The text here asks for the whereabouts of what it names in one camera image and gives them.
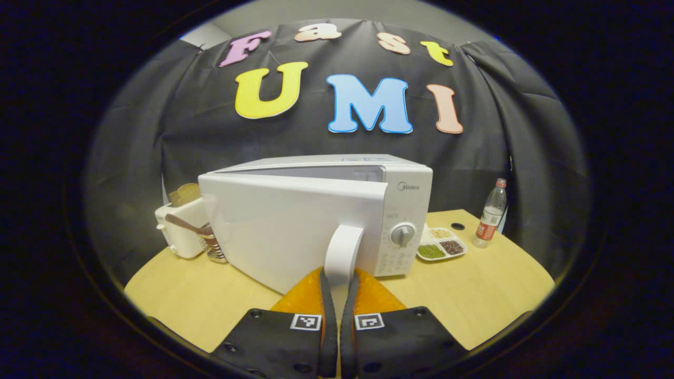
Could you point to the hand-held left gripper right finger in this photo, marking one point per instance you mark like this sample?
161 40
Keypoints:
347 342

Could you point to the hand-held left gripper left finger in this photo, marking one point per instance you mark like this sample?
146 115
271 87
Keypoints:
330 337

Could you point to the white microwave oven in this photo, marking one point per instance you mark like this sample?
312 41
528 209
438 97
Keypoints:
289 226

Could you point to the green mung beans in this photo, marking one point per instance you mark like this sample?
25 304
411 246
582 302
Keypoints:
430 251

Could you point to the white divided plate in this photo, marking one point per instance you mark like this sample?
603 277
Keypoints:
424 238

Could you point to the dark red beans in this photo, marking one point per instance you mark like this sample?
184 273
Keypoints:
452 248

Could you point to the yellow soybeans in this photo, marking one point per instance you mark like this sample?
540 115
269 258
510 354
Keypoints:
440 233

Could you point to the white toaster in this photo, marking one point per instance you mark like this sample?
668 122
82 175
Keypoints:
181 237

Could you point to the clear plastic water bottle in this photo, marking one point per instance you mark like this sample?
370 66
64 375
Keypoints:
489 218

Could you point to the brown toast slice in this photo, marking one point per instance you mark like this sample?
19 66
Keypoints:
184 195

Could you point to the black backdrop cloth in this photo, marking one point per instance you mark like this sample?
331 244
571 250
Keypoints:
158 131

